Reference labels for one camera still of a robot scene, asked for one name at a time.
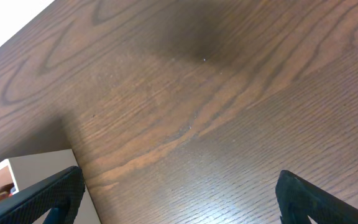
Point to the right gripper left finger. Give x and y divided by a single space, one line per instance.
58 196

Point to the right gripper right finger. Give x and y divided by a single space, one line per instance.
300 201

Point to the white cardboard box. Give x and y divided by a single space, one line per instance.
20 173

